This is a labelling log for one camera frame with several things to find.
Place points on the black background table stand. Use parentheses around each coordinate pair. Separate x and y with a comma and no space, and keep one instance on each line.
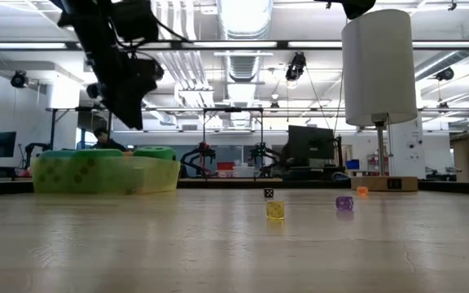
(52,130)

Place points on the small background computer monitor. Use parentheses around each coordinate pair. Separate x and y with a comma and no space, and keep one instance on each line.
(0,144)

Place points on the person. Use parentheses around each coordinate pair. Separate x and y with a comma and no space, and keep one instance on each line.
(106,143)

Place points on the small orange translucent die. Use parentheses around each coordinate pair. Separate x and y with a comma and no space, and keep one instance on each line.
(362,191)

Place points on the blue storage box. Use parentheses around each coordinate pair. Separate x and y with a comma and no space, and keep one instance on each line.
(352,164)

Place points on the small purple translucent die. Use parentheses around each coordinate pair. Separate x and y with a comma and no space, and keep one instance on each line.
(344,203)

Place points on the large green foam die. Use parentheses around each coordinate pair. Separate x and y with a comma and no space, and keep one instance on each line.
(155,153)
(100,153)

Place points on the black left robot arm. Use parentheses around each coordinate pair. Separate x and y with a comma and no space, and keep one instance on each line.
(75,10)

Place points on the red storage crate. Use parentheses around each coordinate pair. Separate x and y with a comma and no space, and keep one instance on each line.
(225,166)

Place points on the large background computer monitor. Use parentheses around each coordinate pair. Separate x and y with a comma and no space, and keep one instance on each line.
(311,142)

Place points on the yellow translucent plastic bin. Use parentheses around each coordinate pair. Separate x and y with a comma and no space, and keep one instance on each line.
(157,177)

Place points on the black background robot arm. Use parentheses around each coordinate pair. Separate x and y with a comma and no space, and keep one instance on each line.
(202,156)
(263,154)
(33,148)

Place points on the small yellow translucent die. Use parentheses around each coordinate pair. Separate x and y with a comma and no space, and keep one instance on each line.
(275,210)

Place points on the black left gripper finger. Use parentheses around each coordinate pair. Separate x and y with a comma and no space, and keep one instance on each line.
(145,79)
(114,108)

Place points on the black background rig frame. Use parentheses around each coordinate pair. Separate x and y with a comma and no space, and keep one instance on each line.
(232,109)

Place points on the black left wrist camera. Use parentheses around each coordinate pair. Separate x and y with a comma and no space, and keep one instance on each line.
(134,20)

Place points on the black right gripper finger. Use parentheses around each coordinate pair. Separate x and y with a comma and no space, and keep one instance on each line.
(354,7)

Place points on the black ceiling spotlight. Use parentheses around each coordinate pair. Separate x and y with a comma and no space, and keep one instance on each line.
(445,73)
(18,79)
(296,67)

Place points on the small black die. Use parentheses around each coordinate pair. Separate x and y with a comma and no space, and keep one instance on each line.
(268,193)

